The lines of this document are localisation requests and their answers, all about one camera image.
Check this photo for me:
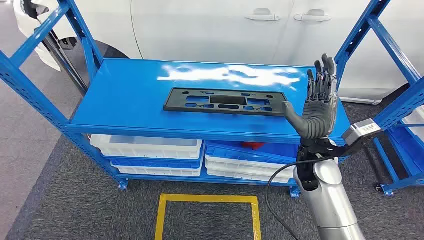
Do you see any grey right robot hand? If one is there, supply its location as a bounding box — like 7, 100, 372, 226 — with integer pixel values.
282, 53, 339, 140

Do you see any black plastic plate frame part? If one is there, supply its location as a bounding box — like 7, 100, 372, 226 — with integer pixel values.
163, 87, 289, 117

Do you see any blue metal shelf rack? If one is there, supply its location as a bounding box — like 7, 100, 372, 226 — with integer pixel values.
0, 0, 424, 200
372, 105, 424, 197

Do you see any yellow floor tape square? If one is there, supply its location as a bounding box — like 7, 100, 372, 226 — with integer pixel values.
154, 193, 263, 240

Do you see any white car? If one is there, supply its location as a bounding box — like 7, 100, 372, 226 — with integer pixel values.
13, 0, 424, 106

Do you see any black metal bar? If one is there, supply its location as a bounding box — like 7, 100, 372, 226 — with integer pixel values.
43, 29, 89, 95

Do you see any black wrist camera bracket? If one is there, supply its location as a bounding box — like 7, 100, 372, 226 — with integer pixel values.
298, 137, 369, 159

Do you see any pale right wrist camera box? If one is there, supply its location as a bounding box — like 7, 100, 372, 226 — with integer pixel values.
341, 118, 383, 147

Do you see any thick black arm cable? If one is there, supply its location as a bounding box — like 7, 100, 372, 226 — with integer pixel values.
264, 156, 334, 240

